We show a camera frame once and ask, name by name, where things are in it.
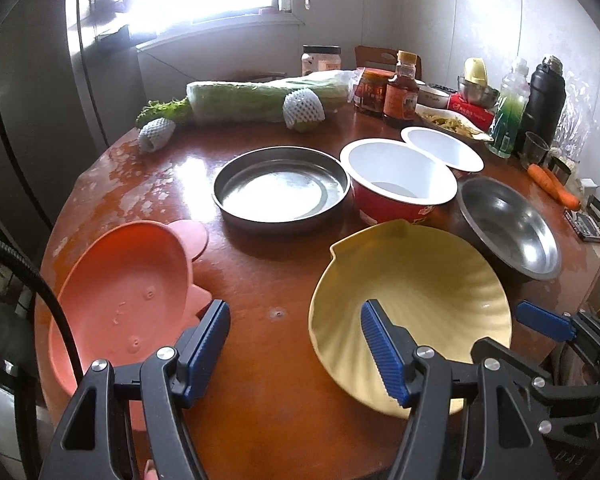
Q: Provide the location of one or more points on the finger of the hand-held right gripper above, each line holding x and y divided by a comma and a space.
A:
542, 320
575, 405

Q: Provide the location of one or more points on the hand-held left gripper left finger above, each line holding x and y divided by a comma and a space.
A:
207, 350

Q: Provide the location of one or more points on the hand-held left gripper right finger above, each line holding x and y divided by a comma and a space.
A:
380, 355

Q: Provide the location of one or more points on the yellow shell-shaped bowl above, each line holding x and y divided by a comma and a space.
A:
420, 280

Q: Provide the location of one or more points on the wide-rimmed steel bowl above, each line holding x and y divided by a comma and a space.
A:
510, 225

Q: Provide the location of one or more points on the pink pig-shaped plate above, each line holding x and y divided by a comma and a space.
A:
125, 285

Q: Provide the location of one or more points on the steel pan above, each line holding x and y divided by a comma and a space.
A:
280, 190

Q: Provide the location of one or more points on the orange carrot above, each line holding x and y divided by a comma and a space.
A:
555, 187

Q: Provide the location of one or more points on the small white object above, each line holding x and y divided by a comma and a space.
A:
588, 186

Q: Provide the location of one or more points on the small steel cup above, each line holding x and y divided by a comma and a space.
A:
560, 170

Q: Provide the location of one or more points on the small glass cup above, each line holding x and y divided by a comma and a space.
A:
534, 150

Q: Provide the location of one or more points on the red paper bowl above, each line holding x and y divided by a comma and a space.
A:
395, 165

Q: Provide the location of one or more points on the small white paper bowl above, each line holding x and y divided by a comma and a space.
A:
445, 147

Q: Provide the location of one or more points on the clear bottle of green liquid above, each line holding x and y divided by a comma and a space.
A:
505, 120

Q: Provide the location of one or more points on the clear plastic bag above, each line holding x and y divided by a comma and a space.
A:
575, 115

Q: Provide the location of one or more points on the black thermos flask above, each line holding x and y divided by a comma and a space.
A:
542, 105

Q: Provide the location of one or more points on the white dish of vegetables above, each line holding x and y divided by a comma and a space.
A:
450, 122

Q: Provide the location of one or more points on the red tissue box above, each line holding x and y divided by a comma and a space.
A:
472, 112

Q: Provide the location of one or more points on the small foam-netted fruit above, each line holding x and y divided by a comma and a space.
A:
155, 132

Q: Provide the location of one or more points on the small steel bowl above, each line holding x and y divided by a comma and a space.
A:
477, 94

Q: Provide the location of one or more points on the green leaf lettuce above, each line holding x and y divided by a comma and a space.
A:
167, 110

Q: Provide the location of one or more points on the white ceramic bowl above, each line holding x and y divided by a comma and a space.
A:
432, 97

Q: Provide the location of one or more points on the wrapped napa cabbage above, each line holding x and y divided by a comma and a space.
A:
240, 100

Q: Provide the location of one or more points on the brown sauce bottle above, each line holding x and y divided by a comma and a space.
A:
400, 100

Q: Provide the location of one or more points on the yellow plastic tool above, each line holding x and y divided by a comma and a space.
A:
475, 70

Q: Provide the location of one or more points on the large foam-netted fruit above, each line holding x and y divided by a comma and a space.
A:
302, 107

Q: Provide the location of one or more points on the red chili sauce jar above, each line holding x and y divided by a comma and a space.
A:
370, 92

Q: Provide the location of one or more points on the black-lidded plastic jar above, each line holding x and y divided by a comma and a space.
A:
321, 62

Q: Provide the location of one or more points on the grey refrigerator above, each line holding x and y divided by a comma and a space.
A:
30, 85

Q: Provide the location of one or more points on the small bottle on windowsill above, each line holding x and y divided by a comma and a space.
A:
285, 1

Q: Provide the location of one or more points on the wooden chair with curved rail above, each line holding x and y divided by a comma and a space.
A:
247, 74

